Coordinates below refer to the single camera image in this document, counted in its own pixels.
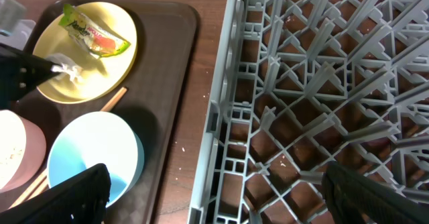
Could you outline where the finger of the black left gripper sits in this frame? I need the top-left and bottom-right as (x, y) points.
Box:
(1, 44), (59, 109)

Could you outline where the white pink rice bowl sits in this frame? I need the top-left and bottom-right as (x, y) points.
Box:
(1, 110), (46, 192)

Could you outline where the wooden chopstick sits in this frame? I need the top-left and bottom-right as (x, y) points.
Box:
(20, 177), (48, 201)
(9, 87), (128, 209)

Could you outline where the brown serving tray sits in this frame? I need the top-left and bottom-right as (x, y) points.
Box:
(13, 0), (198, 223)

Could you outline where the white tissue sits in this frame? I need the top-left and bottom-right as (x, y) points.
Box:
(46, 53), (83, 84)

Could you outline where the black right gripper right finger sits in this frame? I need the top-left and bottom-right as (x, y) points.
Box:
(322, 162), (428, 224)

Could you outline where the blue bowl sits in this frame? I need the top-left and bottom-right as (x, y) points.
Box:
(47, 111), (145, 207)

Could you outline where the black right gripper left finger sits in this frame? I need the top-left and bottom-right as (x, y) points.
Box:
(1, 164), (111, 224)

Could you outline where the clear plastic bin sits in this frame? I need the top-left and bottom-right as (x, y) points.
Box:
(0, 0), (36, 50)

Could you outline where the grey dishwasher rack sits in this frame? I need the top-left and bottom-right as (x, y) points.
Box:
(188, 0), (428, 223)

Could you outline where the yellow plate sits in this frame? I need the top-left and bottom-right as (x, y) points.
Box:
(31, 1), (138, 104)

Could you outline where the green snack wrapper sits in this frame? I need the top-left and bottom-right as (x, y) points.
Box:
(58, 4), (131, 58)

